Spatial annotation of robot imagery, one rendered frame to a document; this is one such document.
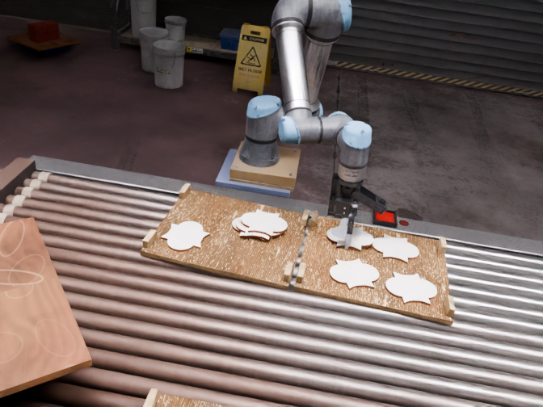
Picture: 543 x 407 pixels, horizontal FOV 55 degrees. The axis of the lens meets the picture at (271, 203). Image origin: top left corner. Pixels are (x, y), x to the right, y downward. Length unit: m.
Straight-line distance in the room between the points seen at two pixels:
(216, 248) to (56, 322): 0.51
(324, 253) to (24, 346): 0.81
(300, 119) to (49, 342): 0.82
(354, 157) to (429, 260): 0.40
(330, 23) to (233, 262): 0.76
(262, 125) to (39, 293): 0.98
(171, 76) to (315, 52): 3.38
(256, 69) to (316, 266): 3.68
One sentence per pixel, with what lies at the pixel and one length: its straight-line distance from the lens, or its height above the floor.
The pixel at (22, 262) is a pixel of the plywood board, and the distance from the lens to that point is 1.30.
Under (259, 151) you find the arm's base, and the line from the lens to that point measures 1.89.
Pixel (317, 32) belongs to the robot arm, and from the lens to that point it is 1.68.
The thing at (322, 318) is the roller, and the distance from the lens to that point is 1.35.
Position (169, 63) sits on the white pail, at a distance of 4.97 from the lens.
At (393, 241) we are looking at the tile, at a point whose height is 0.94.
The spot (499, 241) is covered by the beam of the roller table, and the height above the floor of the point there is 0.92.
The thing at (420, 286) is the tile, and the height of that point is 0.94.
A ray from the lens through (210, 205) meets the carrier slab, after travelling 1.64.
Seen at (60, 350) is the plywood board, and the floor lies 1.04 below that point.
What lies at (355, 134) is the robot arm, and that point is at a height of 1.29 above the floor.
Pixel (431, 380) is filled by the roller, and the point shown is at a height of 0.92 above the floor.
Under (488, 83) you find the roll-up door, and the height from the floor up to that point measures 0.08.
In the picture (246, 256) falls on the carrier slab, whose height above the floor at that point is 0.94.
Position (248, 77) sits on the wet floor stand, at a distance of 5.01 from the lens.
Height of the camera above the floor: 1.84
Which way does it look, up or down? 33 degrees down
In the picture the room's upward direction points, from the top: 8 degrees clockwise
